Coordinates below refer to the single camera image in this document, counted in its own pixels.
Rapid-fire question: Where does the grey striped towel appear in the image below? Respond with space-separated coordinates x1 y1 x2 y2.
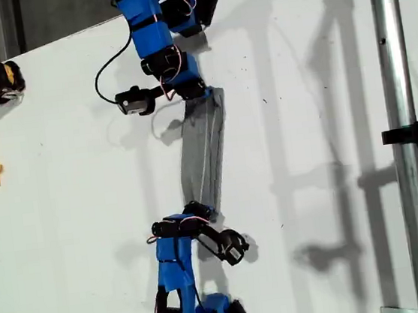
169 86 239 221

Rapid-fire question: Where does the black arm camera box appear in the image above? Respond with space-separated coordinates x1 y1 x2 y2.
216 226 252 269
113 84 154 119

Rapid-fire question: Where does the black camera stalk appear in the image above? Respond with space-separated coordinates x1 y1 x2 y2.
148 83 179 101
195 220 231 259

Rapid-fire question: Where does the steel post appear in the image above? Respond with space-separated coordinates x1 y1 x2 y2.
367 0 418 313

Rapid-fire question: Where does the black camera cable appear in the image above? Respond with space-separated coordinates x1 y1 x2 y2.
88 20 141 107

